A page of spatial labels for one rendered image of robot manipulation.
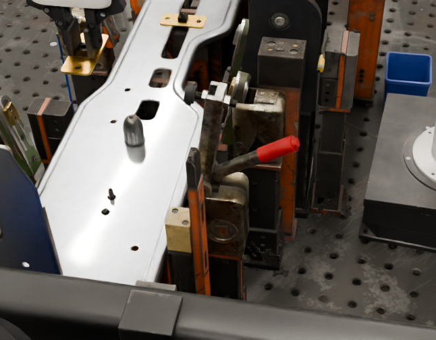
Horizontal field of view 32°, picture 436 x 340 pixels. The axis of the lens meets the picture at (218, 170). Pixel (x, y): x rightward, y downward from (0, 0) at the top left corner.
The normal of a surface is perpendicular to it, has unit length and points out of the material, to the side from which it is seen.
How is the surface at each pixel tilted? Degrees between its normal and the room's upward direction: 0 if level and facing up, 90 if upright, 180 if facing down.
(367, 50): 90
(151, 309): 0
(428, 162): 4
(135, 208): 0
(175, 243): 90
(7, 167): 90
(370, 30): 90
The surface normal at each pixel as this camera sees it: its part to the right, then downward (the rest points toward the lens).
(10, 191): -0.19, 0.69
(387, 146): -0.07, -0.75
